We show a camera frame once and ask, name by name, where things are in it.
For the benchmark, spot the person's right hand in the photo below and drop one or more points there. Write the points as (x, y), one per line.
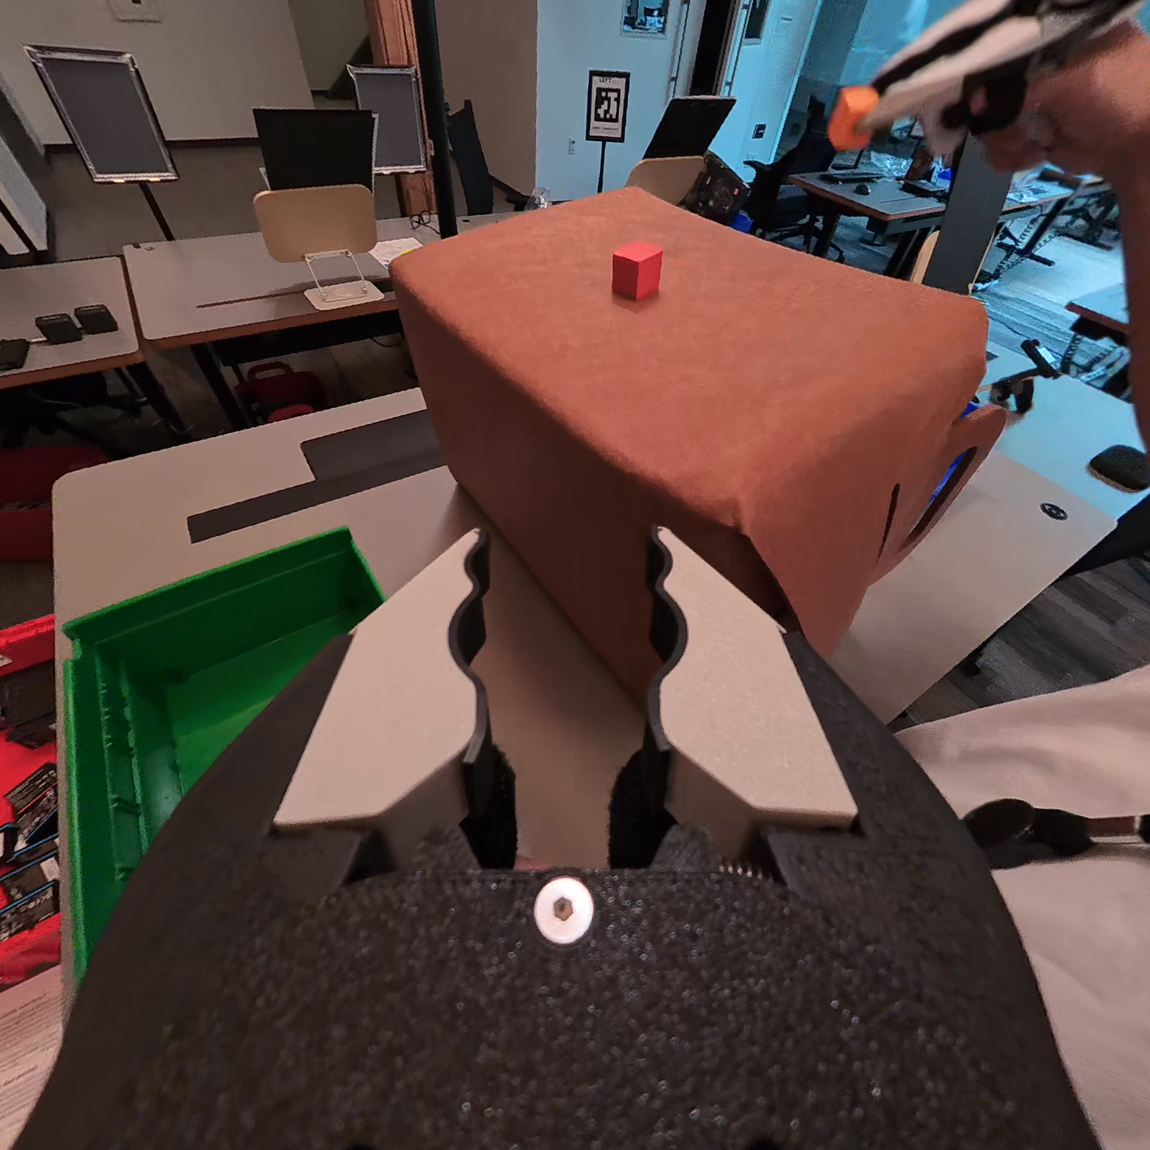
(1095, 109)

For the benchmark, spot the green plastic bin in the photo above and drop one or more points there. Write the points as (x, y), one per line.
(224, 647)

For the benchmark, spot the light grey desk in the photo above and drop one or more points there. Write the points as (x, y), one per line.
(179, 485)
(1059, 422)

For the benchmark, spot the dark wooden table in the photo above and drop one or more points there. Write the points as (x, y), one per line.
(898, 194)

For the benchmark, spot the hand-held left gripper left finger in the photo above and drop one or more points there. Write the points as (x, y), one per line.
(386, 728)

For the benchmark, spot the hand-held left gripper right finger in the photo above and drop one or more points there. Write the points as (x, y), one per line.
(754, 728)

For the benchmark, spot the framed dark screen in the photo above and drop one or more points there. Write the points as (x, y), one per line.
(102, 113)
(387, 117)

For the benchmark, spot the small black pouch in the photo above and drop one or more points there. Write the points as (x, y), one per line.
(95, 320)
(58, 328)

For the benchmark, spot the black office chair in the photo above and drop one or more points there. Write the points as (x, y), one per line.
(790, 190)

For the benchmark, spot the red wooden cube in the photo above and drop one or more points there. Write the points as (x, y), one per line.
(635, 271)

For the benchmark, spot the orange wooden cube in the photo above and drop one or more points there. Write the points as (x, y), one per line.
(848, 120)

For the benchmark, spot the red bag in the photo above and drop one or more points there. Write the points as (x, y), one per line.
(277, 396)
(45, 499)

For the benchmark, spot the black leaning board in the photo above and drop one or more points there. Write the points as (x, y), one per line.
(687, 127)

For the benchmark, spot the black glitter packet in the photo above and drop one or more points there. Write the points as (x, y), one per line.
(718, 190)

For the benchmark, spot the small black device stand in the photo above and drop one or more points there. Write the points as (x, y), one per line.
(1024, 377)

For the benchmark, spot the brown edged grey table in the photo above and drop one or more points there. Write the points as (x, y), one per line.
(63, 288)
(224, 271)

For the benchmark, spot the black flat panel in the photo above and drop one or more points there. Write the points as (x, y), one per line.
(313, 149)

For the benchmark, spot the printed marker sign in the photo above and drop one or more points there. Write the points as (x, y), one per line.
(607, 106)

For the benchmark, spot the wooden panel on clear stand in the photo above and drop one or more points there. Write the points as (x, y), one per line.
(313, 221)

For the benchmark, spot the black badge reel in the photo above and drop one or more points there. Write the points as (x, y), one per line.
(1014, 828)

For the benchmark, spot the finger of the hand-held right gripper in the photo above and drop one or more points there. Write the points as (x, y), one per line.
(961, 32)
(961, 77)

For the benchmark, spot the black pole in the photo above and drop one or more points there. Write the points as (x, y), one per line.
(434, 117)

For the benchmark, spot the black oval pad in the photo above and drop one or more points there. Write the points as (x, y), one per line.
(1121, 468)

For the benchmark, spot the rust brown felt bag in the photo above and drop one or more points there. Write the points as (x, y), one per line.
(673, 405)

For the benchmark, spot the red plastic bin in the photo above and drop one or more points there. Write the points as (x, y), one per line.
(26, 854)

